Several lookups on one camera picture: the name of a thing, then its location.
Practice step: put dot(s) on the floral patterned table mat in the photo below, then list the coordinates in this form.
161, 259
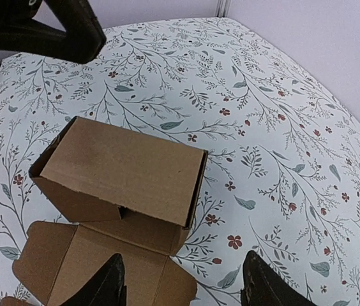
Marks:
283, 171

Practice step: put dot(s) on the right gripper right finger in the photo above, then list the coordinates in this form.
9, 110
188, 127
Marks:
263, 286

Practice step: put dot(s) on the brown cardboard box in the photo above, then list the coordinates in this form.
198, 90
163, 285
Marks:
121, 192

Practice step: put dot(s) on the left aluminium frame post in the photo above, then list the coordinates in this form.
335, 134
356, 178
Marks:
222, 8

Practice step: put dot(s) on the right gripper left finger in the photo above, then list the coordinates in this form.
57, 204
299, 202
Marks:
105, 287

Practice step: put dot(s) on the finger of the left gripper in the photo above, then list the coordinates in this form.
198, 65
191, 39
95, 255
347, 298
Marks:
81, 40

